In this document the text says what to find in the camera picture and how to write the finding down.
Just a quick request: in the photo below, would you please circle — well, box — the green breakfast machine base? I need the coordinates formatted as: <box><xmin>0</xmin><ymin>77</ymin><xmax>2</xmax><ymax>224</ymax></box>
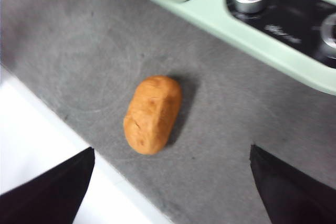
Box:
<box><xmin>103</xmin><ymin>0</ymin><xmax>336</xmax><ymax>97</ymax></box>

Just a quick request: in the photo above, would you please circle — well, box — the brown potato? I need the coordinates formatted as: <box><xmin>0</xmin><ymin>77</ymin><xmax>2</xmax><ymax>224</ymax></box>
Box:
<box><xmin>123</xmin><ymin>74</ymin><xmax>183</xmax><ymax>156</ymax></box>

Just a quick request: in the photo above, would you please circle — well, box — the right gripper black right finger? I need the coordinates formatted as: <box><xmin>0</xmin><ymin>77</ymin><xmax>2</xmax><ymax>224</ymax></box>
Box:
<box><xmin>249</xmin><ymin>143</ymin><xmax>336</xmax><ymax>224</ymax></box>

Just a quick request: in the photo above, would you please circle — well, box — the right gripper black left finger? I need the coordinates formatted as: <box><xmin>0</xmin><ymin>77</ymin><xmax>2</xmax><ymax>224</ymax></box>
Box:
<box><xmin>0</xmin><ymin>147</ymin><xmax>96</xmax><ymax>224</ymax></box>

